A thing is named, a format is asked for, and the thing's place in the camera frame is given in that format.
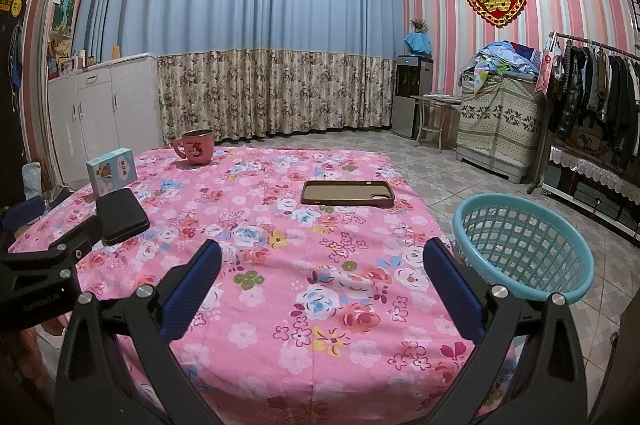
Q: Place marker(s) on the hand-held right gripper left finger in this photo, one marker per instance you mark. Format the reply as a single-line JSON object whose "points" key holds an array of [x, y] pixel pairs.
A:
{"points": [[192, 290]]}

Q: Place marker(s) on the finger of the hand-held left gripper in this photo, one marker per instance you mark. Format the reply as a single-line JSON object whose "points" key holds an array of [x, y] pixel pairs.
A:
{"points": [[55, 245], [22, 211]]}

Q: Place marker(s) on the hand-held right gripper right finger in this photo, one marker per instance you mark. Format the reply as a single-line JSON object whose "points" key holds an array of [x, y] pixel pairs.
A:
{"points": [[452, 290]]}

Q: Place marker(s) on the teal plastic basket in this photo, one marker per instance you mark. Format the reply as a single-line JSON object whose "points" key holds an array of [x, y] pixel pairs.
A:
{"points": [[560, 287]]}

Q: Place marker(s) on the white bag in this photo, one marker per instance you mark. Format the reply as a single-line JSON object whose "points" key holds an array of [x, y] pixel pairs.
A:
{"points": [[32, 180]]}

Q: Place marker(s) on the black textured case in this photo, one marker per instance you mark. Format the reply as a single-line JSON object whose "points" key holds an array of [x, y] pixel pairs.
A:
{"points": [[122, 215]]}

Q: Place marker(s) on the dark door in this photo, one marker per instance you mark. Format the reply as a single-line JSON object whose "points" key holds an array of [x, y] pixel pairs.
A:
{"points": [[7, 130]]}

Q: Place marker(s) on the light blue carton box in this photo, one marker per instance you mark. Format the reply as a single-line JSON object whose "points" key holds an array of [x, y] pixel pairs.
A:
{"points": [[112, 172]]}

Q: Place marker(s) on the pink floral tablecloth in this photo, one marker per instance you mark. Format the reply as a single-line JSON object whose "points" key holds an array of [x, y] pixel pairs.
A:
{"points": [[300, 255]]}

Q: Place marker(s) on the pink mug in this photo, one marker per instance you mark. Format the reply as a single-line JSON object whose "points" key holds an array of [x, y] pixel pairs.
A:
{"points": [[197, 150]]}

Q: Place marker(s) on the white cabinet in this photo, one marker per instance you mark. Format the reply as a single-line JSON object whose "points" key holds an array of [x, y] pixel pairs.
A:
{"points": [[115, 105]]}

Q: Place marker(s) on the brown phone case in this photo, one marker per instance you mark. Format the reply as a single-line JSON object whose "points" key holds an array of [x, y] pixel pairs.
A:
{"points": [[345, 194]]}

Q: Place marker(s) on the blue hanging cloth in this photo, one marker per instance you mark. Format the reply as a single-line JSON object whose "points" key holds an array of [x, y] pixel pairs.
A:
{"points": [[16, 60]]}

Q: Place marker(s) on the low stand with lace cloth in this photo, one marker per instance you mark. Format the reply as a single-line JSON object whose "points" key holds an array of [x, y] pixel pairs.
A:
{"points": [[590, 185]]}

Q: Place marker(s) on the cabinet with patterned cover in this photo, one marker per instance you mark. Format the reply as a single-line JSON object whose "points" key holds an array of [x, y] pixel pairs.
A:
{"points": [[500, 120]]}

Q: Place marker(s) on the small metal table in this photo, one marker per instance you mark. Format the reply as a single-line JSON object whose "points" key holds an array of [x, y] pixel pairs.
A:
{"points": [[435, 97]]}

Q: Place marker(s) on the water dispenser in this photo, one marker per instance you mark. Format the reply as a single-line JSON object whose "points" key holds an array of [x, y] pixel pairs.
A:
{"points": [[407, 100]]}

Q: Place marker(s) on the yellow round sticker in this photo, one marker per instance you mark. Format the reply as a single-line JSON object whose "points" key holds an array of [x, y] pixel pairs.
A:
{"points": [[16, 5]]}

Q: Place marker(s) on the pile of bedding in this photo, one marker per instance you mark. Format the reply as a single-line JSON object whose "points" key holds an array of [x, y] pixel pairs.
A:
{"points": [[505, 55]]}

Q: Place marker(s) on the pink hanging bag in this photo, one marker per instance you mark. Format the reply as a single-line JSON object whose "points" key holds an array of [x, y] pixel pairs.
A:
{"points": [[549, 65]]}

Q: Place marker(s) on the blue covered water bottle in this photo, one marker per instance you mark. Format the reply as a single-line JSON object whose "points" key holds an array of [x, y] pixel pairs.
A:
{"points": [[419, 45]]}

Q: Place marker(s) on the row of hanging clothes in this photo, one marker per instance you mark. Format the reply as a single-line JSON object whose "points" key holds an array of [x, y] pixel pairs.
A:
{"points": [[600, 90]]}

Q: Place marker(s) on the small potted plant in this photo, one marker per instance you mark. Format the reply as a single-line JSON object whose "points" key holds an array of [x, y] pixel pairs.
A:
{"points": [[419, 26]]}

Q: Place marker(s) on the metal clothes rack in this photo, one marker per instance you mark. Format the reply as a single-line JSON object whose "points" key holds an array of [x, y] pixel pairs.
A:
{"points": [[590, 41]]}

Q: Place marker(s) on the blue and floral curtain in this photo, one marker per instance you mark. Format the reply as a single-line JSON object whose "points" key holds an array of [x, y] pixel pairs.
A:
{"points": [[240, 5]]}

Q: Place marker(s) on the small picture frame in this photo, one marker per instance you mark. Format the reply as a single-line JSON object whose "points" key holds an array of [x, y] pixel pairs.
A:
{"points": [[67, 66]]}

